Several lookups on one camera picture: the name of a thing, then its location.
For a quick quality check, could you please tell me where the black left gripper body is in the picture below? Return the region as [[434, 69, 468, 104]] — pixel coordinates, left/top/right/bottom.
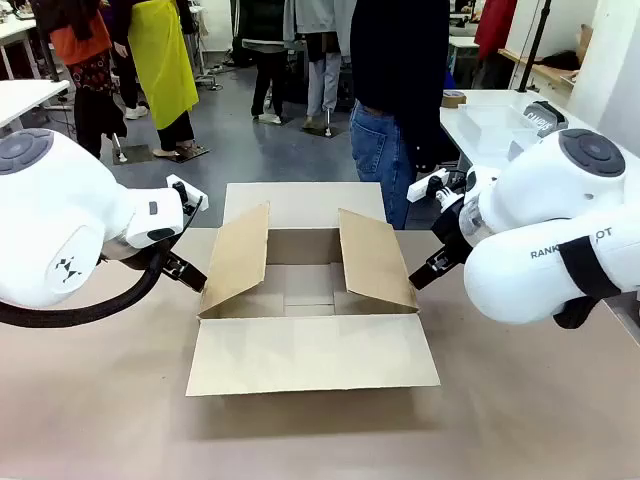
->
[[158, 248, 194, 282]]

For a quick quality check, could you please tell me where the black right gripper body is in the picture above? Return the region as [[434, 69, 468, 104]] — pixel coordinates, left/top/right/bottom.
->
[[429, 197, 474, 267]]

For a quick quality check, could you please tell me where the brown cardboard box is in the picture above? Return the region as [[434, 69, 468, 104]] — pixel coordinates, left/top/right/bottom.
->
[[185, 181, 443, 398]]

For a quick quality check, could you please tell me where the white side table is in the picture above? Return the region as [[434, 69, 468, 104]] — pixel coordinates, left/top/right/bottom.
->
[[439, 88, 597, 175]]

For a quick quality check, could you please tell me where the clear plastic container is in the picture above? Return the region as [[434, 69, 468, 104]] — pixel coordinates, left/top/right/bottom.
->
[[456, 103, 542, 163]]

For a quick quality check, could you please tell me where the grey bag with print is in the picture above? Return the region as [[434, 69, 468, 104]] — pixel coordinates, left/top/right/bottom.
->
[[523, 99, 571, 139]]

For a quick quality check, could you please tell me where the person in dark shirt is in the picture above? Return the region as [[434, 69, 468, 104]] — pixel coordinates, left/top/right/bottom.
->
[[347, 0, 452, 231]]

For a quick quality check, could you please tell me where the wooden shelf board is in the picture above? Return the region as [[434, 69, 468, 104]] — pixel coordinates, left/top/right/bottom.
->
[[497, 47, 577, 92]]

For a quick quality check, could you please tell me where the black tripod pole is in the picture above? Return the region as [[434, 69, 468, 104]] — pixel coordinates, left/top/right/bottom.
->
[[515, 0, 554, 94]]

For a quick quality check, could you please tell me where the person in yellow apron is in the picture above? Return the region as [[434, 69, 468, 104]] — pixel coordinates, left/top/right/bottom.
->
[[106, 0, 202, 159]]

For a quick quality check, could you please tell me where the red jacket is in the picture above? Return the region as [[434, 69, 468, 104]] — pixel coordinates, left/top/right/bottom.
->
[[473, 0, 519, 49]]

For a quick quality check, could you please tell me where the person in black trousers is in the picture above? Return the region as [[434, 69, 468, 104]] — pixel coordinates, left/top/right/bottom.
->
[[241, 0, 292, 125]]

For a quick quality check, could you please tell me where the person in grey hoodie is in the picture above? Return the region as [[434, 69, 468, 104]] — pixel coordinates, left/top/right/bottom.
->
[[282, 0, 359, 137]]

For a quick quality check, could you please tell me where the white desk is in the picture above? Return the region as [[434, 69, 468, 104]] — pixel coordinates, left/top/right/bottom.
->
[[0, 78, 72, 133]]

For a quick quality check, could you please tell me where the person in orange top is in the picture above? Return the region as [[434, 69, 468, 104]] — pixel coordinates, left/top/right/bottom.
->
[[29, 0, 129, 162]]

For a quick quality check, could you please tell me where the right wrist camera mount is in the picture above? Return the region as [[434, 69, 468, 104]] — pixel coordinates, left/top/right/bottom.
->
[[406, 168, 467, 210]]

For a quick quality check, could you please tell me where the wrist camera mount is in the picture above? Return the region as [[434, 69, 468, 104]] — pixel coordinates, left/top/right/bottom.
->
[[406, 168, 467, 210], [166, 173, 209, 214]]

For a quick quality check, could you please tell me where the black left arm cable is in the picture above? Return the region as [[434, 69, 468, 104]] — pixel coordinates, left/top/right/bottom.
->
[[0, 195, 206, 329]]

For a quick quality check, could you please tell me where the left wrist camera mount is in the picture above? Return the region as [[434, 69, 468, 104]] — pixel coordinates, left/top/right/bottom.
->
[[166, 173, 209, 214]]

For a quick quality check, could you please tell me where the black strap on arm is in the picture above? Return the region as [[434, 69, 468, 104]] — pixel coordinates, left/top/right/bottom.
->
[[551, 236, 624, 330]]

